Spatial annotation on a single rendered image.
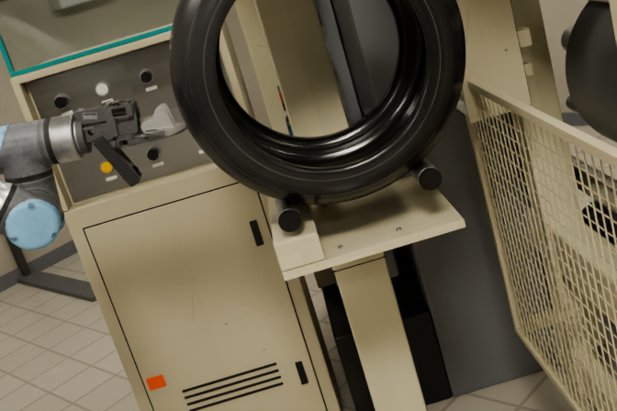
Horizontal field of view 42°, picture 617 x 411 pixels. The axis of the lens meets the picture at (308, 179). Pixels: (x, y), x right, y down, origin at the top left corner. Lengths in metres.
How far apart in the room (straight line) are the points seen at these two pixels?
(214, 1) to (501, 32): 0.70
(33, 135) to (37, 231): 0.21
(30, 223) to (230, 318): 0.93
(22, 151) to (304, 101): 0.64
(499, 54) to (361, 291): 0.66
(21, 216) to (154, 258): 0.79
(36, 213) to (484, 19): 1.02
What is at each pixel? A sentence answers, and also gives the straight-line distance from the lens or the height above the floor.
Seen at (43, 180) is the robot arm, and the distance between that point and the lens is 1.61.
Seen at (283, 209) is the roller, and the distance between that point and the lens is 1.52.
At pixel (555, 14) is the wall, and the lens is 4.66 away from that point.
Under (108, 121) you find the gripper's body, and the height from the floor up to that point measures 1.17.
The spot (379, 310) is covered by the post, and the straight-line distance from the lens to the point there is 2.02.
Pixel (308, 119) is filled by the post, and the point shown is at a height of 1.00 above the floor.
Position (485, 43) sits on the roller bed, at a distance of 1.83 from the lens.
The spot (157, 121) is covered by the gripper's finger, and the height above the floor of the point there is 1.14.
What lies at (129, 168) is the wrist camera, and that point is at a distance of 1.58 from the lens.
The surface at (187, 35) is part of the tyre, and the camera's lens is 1.45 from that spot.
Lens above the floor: 1.38
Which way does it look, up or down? 16 degrees down
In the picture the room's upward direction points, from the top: 16 degrees counter-clockwise
